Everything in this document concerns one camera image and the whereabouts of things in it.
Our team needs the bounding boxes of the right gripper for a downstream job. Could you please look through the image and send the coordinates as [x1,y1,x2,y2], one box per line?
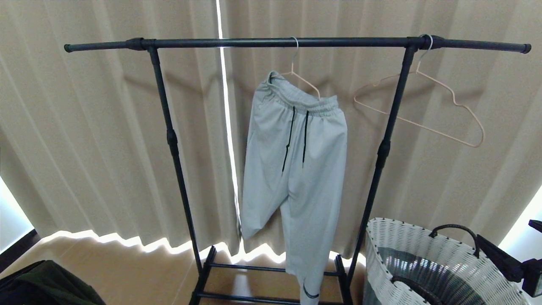
[476,219,542,297]

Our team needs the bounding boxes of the pink clothes hanger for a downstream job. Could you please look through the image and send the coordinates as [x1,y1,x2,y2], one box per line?
[279,37,321,101]
[354,34,485,148]

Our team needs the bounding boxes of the pale grey shorts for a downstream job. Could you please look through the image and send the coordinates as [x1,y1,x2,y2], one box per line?
[239,71,348,305]

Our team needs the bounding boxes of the green garment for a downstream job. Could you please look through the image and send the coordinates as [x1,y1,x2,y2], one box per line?
[0,260,106,305]

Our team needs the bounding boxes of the white laundry basket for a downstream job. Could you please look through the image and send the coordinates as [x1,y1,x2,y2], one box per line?
[363,217,532,305]

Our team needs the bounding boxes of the black clothes rack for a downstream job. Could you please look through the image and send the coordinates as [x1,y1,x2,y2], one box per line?
[64,36,532,305]

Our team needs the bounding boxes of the beige curtain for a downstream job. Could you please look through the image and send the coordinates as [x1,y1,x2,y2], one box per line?
[0,0,542,263]

